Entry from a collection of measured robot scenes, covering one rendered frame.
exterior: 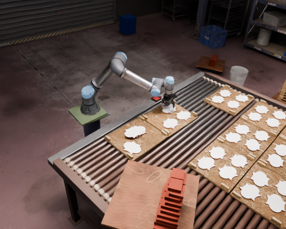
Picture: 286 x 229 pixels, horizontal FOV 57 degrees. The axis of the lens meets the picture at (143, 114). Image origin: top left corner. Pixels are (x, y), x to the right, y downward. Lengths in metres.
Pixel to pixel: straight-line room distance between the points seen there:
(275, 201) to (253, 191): 0.14
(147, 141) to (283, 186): 1.03
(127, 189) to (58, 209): 1.36
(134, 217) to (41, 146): 2.24
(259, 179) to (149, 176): 0.80
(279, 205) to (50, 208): 2.10
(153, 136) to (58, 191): 1.34
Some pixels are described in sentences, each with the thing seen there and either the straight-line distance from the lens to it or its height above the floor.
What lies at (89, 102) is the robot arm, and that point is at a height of 1.03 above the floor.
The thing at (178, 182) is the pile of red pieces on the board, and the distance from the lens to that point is 1.43.
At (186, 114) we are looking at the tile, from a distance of 2.50.
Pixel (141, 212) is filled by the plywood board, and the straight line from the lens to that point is 1.63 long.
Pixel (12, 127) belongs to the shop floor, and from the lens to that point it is 4.06.
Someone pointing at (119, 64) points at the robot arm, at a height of 1.43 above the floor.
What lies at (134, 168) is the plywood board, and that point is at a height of 1.04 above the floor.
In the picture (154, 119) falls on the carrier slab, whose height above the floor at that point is 0.94.
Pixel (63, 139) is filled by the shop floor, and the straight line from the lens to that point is 3.65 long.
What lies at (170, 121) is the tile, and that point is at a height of 0.95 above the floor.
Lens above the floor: 2.42
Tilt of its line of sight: 37 degrees down
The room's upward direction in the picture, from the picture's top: 3 degrees clockwise
